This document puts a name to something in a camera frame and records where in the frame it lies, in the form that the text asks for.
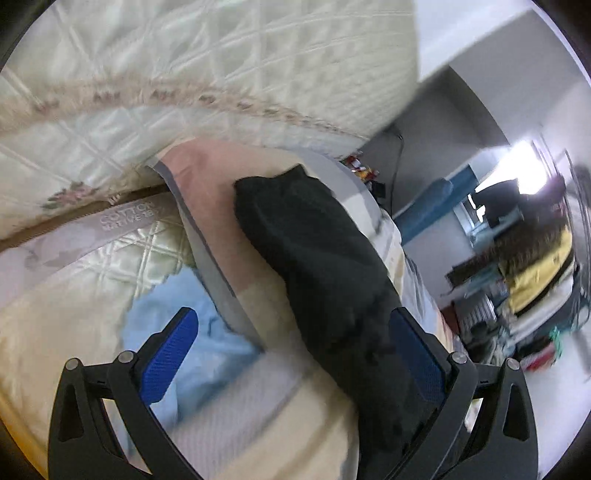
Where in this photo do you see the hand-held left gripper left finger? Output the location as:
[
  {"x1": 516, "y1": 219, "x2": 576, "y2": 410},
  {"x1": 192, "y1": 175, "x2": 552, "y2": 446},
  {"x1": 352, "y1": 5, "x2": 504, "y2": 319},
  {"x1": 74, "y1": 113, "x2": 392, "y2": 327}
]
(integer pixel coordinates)
[{"x1": 47, "y1": 307, "x2": 204, "y2": 480}]

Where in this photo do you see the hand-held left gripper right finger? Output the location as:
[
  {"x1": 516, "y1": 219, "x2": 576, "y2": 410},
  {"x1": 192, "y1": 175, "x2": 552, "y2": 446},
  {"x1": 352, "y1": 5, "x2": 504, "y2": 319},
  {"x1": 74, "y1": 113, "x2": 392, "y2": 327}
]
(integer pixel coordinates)
[{"x1": 390, "y1": 307, "x2": 539, "y2": 480}]

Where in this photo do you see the black garment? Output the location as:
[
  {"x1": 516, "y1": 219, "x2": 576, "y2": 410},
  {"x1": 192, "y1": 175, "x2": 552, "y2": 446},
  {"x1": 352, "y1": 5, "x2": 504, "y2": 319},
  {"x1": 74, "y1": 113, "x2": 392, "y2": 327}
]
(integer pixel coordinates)
[{"x1": 233, "y1": 164, "x2": 444, "y2": 480}]

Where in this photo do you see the pile of clothes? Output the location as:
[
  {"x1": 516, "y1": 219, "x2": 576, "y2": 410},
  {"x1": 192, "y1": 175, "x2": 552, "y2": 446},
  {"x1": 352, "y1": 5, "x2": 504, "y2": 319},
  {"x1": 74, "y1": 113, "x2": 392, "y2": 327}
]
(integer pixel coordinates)
[{"x1": 462, "y1": 314, "x2": 571, "y2": 372}]

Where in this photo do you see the cream quilted pillow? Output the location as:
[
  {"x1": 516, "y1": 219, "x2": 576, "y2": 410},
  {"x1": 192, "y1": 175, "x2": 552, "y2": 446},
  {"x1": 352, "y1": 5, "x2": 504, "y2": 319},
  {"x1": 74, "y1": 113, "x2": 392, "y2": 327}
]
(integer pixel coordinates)
[{"x1": 0, "y1": 191, "x2": 199, "y2": 476}]

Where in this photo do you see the blue rolled mat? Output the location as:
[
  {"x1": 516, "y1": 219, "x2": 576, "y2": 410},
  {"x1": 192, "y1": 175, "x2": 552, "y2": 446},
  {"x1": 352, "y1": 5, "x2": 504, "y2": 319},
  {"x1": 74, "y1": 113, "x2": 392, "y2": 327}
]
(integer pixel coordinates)
[{"x1": 399, "y1": 178, "x2": 455, "y2": 245}]

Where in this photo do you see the yellow jacket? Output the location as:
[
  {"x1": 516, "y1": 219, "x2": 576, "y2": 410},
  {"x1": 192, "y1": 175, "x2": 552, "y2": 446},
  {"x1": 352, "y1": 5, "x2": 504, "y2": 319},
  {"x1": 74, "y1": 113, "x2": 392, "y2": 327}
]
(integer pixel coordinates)
[{"x1": 505, "y1": 231, "x2": 575, "y2": 315}]

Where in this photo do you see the brown plaid scarf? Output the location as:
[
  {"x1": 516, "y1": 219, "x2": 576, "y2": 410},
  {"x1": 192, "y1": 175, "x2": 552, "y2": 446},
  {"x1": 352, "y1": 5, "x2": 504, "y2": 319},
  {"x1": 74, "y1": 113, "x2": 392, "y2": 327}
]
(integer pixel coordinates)
[{"x1": 496, "y1": 215, "x2": 566, "y2": 261}]

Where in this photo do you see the patchwork duvet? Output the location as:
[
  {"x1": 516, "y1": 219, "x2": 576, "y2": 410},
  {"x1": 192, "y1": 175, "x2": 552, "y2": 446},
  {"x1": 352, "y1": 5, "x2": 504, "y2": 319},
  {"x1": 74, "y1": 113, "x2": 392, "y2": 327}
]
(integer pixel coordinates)
[{"x1": 145, "y1": 138, "x2": 467, "y2": 480}]

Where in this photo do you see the blue curtain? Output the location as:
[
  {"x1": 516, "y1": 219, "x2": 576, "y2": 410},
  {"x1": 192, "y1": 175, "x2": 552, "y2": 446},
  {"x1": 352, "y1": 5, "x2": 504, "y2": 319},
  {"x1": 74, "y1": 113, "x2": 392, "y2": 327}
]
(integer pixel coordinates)
[{"x1": 443, "y1": 164, "x2": 478, "y2": 195}]

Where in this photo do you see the cream quilted headboard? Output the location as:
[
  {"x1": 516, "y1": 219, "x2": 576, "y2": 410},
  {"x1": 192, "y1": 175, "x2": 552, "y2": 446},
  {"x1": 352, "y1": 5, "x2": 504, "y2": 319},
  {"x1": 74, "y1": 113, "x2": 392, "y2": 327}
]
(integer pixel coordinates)
[{"x1": 0, "y1": 0, "x2": 419, "y2": 241}]

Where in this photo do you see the black power cable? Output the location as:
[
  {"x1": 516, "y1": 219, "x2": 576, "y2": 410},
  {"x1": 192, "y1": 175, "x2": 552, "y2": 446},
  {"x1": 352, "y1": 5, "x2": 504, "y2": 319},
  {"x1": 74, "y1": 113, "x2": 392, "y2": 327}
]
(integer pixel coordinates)
[{"x1": 385, "y1": 131, "x2": 404, "y2": 215}]

